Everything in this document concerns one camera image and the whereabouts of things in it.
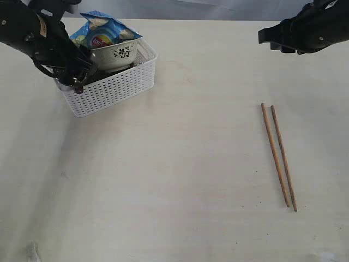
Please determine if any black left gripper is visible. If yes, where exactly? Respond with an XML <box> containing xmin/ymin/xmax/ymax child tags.
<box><xmin>24</xmin><ymin>21</ymin><xmax>98</xmax><ymax>84</ymax></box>

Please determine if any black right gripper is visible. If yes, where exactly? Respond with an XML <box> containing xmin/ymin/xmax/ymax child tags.
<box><xmin>258</xmin><ymin>2</ymin><xmax>348</xmax><ymax>55</ymax></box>

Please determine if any dark wooden spoon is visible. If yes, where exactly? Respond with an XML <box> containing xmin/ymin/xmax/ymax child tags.
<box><xmin>72</xmin><ymin>79</ymin><xmax>83</xmax><ymax>94</ymax></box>

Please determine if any brown wooden chopstick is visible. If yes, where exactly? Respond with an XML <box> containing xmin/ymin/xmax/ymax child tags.
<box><xmin>270</xmin><ymin>105</ymin><xmax>298</xmax><ymax>212</ymax></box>

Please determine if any light wooden chopstick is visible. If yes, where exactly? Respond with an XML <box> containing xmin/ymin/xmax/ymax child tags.
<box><xmin>261</xmin><ymin>103</ymin><xmax>290</xmax><ymax>207</ymax></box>

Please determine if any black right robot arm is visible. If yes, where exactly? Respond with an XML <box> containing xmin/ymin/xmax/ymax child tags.
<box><xmin>258</xmin><ymin>0</ymin><xmax>348</xmax><ymax>55</ymax></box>

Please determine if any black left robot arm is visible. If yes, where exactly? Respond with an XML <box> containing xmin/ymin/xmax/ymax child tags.
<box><xmin>1</xmin><ymin>1</ymin><xmax>97</xmax><ymax>86</ymax></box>

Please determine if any speckled ceramic floral bowl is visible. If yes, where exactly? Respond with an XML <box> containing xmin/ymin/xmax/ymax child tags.
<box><xmin>91</xmin><ymin>39</ymin><xmax>139</xmax><ymax>72</ymax></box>

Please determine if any white plastic woven basket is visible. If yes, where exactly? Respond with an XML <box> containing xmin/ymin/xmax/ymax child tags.
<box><xmin>55</xmin><ymin>39</ymin><xmax>158</xmax><ymax>117</ymax></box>

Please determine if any blue Lays chip bag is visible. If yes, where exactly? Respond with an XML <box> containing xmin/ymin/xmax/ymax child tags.
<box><xmin>70</xmin><ymin>11</ymin><xmax>142</xmax><ymax>50</ymax></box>

